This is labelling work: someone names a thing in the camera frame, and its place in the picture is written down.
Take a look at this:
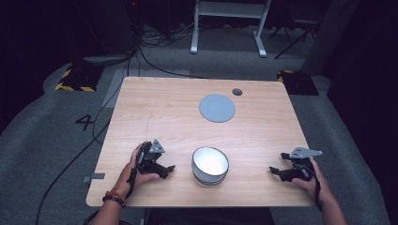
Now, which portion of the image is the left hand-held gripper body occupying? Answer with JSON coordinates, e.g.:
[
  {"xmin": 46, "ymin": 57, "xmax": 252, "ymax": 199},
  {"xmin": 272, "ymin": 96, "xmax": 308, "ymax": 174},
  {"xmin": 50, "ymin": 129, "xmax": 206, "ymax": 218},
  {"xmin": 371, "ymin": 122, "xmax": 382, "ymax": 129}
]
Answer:
[{"xmin": 136, "ymin": 139, "xmax": 167, "ymax": 176}]

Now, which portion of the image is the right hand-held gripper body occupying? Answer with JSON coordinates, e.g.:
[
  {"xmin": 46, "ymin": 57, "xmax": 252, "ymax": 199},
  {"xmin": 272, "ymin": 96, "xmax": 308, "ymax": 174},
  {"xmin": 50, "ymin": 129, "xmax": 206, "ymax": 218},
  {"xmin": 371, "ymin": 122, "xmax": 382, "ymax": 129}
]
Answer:
[{"xmin": 283, "ymin": 146, "xmax": 324, "ymax": 183}]

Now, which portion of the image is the person's right hand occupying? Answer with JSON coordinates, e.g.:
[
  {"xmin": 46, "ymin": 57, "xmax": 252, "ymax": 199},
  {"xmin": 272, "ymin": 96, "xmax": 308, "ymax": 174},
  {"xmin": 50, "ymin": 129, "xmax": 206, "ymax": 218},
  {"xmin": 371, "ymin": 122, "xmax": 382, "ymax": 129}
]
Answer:
[{"xmin": 290, "ymin": 157, "xmax": 334, "ymax": 204}]

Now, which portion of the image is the person's left hand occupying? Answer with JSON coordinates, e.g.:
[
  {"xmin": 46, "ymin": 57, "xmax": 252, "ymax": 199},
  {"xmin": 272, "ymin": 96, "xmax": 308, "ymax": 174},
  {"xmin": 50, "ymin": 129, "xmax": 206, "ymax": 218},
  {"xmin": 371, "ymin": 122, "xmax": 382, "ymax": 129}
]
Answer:
[{"xmin": 116, "ymin": 143, "xmax": 161, "ymax": 200}]

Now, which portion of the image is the white bowl with dark rim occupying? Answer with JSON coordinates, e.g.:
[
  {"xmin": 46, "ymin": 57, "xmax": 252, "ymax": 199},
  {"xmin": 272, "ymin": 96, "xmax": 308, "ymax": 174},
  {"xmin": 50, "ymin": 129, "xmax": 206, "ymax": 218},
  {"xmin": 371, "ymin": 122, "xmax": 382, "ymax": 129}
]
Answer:
[{"xmin": 191, "ymin": 146, "xmax": 230, "ymax": 188}]

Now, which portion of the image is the grey tape strip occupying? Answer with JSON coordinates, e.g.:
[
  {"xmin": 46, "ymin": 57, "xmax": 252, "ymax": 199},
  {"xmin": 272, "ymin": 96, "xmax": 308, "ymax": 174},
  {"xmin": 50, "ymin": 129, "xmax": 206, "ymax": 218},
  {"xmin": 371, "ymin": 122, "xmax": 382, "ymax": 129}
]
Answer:
[{"xmin": 82, "ymin": 172, "xmax": 106, "ymax": 184}]

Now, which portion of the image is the person's dark clothing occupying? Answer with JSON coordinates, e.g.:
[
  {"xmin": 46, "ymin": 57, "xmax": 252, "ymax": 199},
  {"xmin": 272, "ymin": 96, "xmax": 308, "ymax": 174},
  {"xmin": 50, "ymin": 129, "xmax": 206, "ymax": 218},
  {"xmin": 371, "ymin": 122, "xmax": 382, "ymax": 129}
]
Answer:
[{"xmin": 145, "ymin": 207, "xmax": 276, "ymax": 225}]

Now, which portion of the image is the black base with hazard stripes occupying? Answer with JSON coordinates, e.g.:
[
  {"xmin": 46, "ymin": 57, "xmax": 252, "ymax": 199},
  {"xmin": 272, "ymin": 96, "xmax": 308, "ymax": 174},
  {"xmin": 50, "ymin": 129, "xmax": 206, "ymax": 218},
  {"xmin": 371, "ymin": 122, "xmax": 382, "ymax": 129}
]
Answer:
[
  {"xmin": 276, "ymin": 69, "xmax": 320, "ymax": 97},
  {"xmin": 54, "ymin": 63, "xmax": 105, "ymax": 94}
]

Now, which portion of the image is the grey round plate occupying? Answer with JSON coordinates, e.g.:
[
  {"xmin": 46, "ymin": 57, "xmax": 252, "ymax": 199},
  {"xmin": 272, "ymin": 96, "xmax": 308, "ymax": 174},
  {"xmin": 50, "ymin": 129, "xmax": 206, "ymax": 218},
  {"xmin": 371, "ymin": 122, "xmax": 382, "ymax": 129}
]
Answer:
[{"xmin": 198, "ymin": 93, "xmax": 237, "ymax": 124}]

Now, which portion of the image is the black tripod stand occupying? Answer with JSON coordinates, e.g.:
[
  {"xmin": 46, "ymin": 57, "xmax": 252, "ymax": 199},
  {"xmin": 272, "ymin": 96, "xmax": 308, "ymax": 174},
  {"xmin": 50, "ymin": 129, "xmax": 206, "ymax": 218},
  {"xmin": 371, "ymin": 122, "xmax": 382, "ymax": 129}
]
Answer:
[{"xmin": 268, "ymin": 18, "xmax": 317, "ymax": 60}]

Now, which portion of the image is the grey column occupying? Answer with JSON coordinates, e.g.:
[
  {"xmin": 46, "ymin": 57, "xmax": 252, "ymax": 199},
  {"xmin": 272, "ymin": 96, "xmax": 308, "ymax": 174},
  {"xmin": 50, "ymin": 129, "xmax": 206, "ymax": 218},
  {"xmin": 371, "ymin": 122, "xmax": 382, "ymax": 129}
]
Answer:
[{"xmin": 300, "ymin": 0, "xmax": 361, "ymax": 77}]

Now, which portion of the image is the black gripper hand strap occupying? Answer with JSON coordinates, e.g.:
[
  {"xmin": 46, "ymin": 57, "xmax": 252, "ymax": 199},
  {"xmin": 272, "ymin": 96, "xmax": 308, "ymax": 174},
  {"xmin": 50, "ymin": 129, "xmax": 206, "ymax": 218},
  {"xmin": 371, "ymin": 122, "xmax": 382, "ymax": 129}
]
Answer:
[
  {"xmin": 126, "ymin": 167, "xmax": 139, "ymax": 200},
  {"xmin": 313, "ymin": 172, "xmax": 324, "ymax": 212}
]

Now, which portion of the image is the dark beaded bracelet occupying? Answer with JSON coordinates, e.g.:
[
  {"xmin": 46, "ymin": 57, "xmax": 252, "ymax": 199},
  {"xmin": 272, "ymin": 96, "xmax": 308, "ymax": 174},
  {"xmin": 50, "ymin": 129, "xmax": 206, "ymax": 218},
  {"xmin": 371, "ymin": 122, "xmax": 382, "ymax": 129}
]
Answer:
[{"xmin": 101, "ymin": 189, "xmax": 128, "ymax": 209}]

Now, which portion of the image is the long black floor cable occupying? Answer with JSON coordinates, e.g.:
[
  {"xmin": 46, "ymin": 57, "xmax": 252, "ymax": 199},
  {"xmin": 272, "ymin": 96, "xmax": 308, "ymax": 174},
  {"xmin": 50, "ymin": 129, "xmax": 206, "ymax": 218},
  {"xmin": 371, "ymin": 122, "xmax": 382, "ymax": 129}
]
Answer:
[{"xmin": 35, "ymin": 55, "xmax": 132, "ymax": 225}]

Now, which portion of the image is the black curved floor cable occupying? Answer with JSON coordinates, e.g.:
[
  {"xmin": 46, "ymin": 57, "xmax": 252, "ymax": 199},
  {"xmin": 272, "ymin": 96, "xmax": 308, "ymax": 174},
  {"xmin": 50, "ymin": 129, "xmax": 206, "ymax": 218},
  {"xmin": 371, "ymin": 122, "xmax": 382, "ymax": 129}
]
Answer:
[{"xmin": 137, "ymin": 46, "xmax": 207, "ymax": 81}]

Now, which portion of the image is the tangle of floor cables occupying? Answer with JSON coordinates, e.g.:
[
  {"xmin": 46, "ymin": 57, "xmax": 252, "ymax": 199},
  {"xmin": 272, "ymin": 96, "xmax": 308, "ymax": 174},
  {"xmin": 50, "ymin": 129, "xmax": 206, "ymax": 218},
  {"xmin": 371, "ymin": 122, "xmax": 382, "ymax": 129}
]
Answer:
[{"xmin": 137, "ymin": 22, "xmax": 196, "ymax": 50}]

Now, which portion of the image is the white metal table frame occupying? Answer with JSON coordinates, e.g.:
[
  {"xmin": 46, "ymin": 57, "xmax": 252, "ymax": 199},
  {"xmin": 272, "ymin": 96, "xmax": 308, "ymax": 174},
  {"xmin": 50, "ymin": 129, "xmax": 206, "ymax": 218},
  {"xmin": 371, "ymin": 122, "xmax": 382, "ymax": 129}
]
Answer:
[{"xmin": 190, "ymin": 0, "xmax": 273, "ymax": 58}]

